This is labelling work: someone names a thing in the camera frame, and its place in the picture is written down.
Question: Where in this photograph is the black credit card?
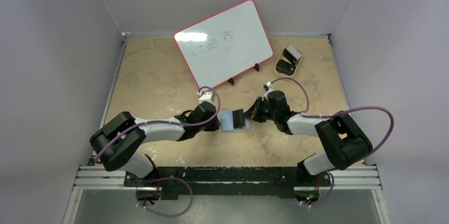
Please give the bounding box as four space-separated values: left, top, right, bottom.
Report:
232 109 245 129

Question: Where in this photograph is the stack of grey cards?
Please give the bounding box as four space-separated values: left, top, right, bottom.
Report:
286 46 302 64

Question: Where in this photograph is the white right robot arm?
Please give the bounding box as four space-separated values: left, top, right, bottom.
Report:
244 91 373 185

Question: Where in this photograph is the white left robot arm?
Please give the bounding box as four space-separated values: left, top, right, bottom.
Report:
89 101 221 186

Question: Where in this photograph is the black whiteboard stand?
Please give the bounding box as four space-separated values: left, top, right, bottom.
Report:
227 63 260 86

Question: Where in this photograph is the pink framed whiteboard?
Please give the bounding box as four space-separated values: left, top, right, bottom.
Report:
173 0 274 87

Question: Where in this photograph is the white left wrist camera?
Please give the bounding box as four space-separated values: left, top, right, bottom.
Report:
197 91 215 104

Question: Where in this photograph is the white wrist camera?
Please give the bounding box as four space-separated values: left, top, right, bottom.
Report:
197 91 215 104
263 82 275 99

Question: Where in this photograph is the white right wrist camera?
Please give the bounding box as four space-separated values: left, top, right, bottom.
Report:
263 82 275 99

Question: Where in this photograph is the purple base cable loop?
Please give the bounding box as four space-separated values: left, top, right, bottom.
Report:
136 175 195 218

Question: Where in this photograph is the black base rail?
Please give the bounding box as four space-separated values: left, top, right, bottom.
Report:
124 166 331 201

